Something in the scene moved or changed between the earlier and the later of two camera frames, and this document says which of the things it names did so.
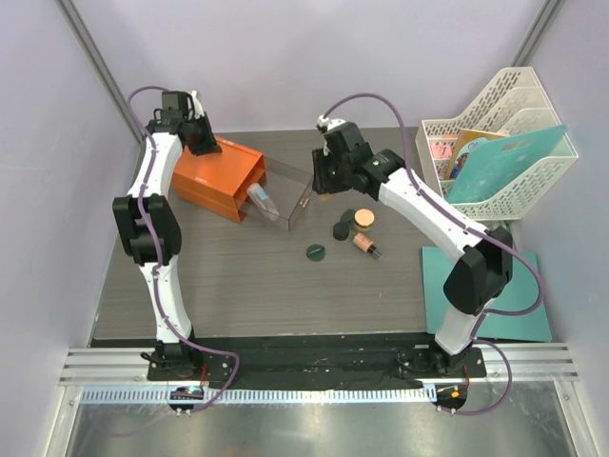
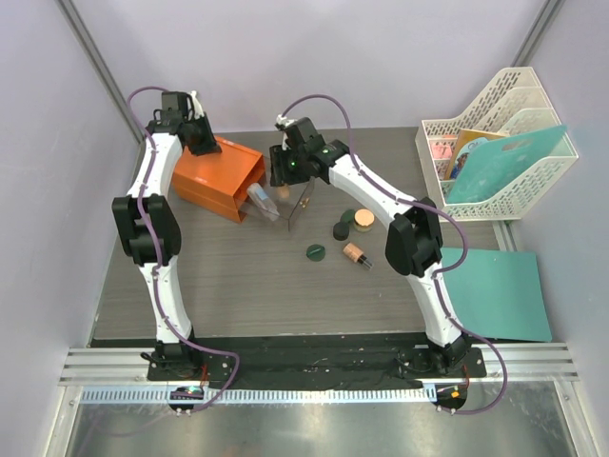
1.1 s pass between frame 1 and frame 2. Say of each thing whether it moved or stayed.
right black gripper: moved
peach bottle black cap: moved
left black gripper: stayed
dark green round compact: stayed
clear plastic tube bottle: stayed
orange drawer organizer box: stayed
